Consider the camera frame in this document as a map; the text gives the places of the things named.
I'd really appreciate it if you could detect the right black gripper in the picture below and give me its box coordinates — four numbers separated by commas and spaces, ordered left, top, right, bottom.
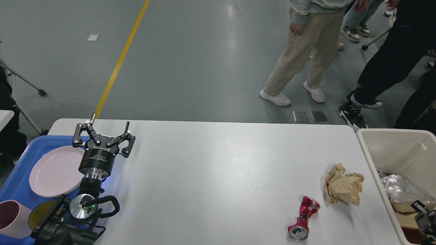
410, 200, 436, 237

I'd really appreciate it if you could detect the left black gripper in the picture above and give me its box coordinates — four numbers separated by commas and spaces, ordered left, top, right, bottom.
72, 113, 136, 179

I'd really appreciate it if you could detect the brown paper bag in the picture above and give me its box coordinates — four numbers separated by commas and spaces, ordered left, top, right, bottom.
390, 201, 427, 244

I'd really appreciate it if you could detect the aluminium foil tray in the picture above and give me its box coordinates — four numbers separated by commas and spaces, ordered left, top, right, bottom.
380, 174, 435, 213

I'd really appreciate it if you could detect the pink plate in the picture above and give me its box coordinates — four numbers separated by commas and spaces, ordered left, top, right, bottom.
29, 146, 84, 198

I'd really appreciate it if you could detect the brown paper ball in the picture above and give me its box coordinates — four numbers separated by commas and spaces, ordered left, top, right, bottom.
324, 163, 364, 206

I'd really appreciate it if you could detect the dark teal mug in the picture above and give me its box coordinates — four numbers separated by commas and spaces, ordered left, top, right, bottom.
28, 200, 56, 230

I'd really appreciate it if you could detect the pink mug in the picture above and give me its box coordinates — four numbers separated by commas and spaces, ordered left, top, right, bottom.
0, 200, 32, 239

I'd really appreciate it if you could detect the crushed red soda can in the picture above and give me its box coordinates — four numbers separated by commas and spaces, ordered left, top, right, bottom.
288, 195, 321, 241

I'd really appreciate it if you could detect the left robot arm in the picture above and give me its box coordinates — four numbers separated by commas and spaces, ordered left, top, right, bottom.
31, 113, 136, 245

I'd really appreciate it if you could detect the beige plastic bin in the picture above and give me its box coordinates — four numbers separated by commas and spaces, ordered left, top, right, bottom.
356, 128, 436, 245

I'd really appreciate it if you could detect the person at left edge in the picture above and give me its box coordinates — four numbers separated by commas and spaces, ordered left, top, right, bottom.
0, 67, 28, 166

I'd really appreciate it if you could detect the white paper on floor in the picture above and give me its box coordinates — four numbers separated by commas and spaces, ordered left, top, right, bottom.
87, 34, 100, 42

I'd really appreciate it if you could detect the white rolling chair base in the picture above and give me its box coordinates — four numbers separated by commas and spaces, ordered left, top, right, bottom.
0, 39, 49, 135

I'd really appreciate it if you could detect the metal floor socket plate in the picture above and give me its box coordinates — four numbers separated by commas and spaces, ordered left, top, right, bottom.
293, 111, 310, 123

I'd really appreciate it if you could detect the person in dark clothes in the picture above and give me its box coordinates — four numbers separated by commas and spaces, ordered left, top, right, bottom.
337, 0, 436, 131

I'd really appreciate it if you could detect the rolling chair leg right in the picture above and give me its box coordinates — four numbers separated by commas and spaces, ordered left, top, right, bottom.
361, 10, 397, 51

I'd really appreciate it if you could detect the person in light jeans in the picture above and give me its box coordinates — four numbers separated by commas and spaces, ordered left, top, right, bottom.
341, 0, 384, 43

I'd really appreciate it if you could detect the person in beige trousers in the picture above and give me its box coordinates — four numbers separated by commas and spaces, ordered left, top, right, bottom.
260, 0, 350, 107

